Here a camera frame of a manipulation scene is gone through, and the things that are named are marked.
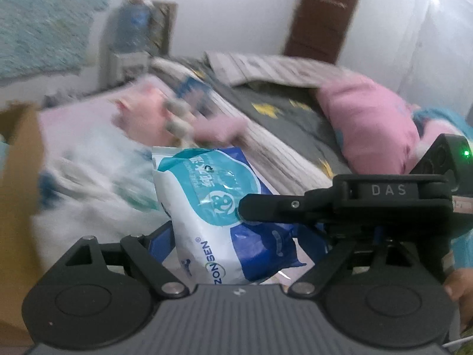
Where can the blue printed packet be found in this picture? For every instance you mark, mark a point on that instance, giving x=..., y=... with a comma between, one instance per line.
x=194, y=92

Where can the plaid cloth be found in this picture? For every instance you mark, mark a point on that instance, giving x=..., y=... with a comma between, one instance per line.
x=273, y=67

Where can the person's right hand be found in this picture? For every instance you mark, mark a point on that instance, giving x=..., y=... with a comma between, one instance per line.
x=460, y=286

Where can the white water dispenser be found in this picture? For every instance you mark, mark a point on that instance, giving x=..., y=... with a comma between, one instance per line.
x=123, y=68

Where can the light blue cloth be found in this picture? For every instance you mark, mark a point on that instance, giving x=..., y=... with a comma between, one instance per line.
x=447, y=120

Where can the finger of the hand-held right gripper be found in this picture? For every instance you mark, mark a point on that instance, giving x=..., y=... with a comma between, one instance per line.
x=314, y=205

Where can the white plastic bag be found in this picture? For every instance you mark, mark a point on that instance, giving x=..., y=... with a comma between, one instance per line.
x=92, y=192

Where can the pink plush toy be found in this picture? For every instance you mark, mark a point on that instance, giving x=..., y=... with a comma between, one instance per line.
x=147, y=114

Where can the wooden door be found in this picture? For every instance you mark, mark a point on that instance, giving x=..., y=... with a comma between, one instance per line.
x=321, y=11

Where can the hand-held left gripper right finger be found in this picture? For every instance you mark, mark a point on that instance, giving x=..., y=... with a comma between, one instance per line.
x=334, y=261

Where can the grey star-print blanket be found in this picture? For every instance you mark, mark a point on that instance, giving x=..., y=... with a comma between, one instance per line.
x=281, y=133

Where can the blue white wet wipes packet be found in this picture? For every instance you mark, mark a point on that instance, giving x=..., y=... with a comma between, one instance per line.
x=207, y=214

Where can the patterned framed board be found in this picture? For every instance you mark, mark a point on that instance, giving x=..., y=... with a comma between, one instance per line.
x=162, y=27

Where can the brown cardboard box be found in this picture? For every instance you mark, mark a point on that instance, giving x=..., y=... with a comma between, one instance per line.
x=20, y=192

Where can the pink pillow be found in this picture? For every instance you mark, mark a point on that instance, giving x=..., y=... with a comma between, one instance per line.
x=366, y=118

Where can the floral wall cloth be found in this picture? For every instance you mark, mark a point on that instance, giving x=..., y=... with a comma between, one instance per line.
x=44, y=22

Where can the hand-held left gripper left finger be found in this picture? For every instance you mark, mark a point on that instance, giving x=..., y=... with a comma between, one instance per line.
x=162, y=244

